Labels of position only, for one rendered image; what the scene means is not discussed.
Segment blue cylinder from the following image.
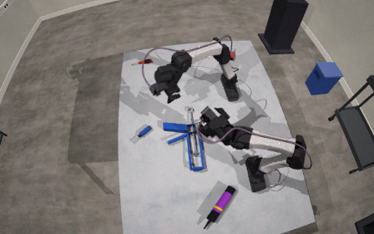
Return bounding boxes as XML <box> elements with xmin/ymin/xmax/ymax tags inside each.
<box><xmin>132</xmin><ymin>126</ymin><xmax>151</xmax><ymax>142</ymax></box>

